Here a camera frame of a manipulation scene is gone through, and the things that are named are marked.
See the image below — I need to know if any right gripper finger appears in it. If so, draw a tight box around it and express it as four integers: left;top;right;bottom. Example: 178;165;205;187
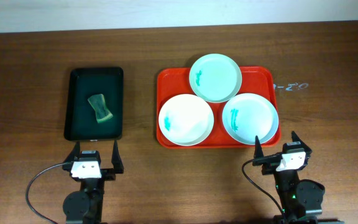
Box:
291;131;303;144
254;136;264;159

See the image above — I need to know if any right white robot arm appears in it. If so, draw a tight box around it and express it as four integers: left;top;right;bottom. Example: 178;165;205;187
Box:
252;131;325;223

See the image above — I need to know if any mint green plate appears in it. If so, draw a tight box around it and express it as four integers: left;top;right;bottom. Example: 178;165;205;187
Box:
189;54;242;103

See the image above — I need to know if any black plastic tray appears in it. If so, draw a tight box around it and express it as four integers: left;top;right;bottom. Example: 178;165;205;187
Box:
63;67;124;141

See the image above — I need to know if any black cable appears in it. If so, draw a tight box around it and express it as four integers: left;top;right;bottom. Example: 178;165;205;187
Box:
241;159;288;223
25;162;71;224

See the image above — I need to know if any red plastic tray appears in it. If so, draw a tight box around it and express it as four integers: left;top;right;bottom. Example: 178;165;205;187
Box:
156;66;277;149

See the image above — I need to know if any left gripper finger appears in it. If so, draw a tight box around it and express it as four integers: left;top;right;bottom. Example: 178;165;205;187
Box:
111;140;124;170
68;141;80;162

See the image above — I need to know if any green sponge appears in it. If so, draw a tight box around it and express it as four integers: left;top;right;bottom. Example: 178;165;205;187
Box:
88;94;113;123

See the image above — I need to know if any left black cable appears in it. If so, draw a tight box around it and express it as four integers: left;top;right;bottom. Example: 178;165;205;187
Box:
25;162;71;224

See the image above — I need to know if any white plate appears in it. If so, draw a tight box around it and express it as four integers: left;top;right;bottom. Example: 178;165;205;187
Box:
158;94;214;146

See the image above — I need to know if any right black cable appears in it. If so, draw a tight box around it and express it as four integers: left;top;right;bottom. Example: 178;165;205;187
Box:
241;159;288;223

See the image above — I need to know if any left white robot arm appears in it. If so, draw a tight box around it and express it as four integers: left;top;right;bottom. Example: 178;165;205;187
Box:
63;142;124;224

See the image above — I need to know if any light blue plate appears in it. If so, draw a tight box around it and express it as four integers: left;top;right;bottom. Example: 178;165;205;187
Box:
222;93;279;145

